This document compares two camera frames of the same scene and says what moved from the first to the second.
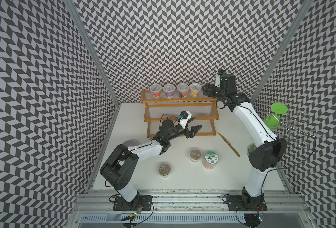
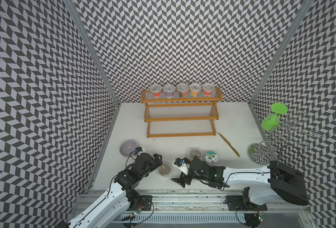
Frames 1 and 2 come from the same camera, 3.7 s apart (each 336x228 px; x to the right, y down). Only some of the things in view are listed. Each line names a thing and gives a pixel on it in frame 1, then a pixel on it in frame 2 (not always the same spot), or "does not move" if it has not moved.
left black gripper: (192, 133) → (159, 161)
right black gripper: (209, 88) → (179, 181)
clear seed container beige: (195, 155) does not move
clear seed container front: (164, 170) does not move
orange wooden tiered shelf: (204, 109) does not move
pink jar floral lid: (210, 160) does not move
